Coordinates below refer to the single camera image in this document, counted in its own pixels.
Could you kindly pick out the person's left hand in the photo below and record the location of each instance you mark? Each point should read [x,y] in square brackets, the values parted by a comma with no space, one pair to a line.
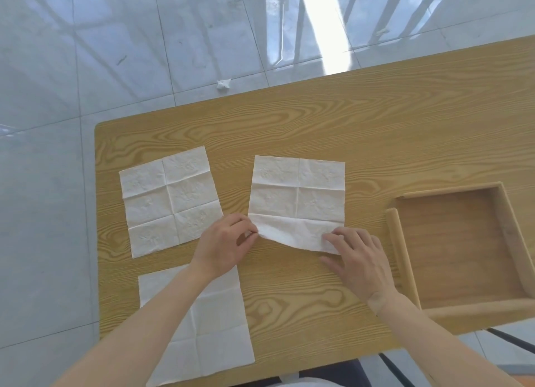
[217,244]

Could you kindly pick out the person's right hand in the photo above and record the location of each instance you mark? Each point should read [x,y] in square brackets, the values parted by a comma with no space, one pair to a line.
[363,265]

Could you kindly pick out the person's left thumb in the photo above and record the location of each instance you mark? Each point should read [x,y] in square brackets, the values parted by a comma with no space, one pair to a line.
[247,241]

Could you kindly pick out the person's right thumb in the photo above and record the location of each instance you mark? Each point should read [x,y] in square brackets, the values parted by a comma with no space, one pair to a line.
[332,264]

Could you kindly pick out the person's right middle finger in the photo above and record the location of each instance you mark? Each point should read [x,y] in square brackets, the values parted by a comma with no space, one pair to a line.
[349,234]

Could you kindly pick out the white paper napkin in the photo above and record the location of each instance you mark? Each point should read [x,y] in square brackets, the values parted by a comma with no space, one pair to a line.
[217,324]
[296,198]
[169,201]

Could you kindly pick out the person's right forearm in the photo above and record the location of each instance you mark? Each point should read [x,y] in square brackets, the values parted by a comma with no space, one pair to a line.
[439,345]

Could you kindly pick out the person's left forearm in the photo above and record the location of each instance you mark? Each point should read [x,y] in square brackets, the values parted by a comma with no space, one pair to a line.
[142,336]

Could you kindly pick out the square wooden tray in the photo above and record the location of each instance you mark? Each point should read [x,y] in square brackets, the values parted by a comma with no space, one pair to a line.
[455,249]

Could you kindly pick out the crumpled white tissue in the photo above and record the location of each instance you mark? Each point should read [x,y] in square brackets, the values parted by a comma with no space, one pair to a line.
[223,85]

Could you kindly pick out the black striped rug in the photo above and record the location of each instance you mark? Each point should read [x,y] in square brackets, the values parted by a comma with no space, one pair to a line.
[508,340]

